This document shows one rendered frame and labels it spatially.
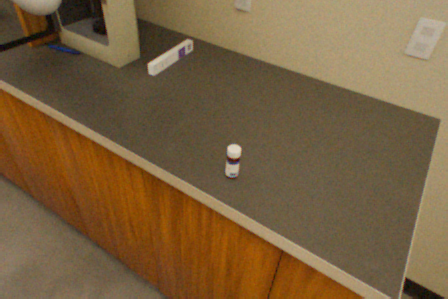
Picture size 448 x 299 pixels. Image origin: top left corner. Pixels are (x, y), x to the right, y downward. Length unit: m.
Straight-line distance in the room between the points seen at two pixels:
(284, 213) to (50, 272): 1.35
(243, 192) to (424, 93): 0.73
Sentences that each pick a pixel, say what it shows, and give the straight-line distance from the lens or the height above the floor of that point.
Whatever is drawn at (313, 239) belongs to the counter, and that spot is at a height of 0.94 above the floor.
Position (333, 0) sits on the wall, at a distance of 1.24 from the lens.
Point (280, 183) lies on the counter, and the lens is 0.84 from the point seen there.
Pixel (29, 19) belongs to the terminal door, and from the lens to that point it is 1.43.
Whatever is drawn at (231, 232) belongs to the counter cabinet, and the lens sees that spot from 0.90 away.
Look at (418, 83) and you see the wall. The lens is 1.27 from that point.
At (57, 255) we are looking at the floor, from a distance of 1.92.
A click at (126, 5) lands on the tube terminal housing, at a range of 1.26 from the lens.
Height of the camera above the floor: 1.55
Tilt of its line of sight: 40 degrees down
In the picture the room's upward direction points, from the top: 4 degrees clockwise
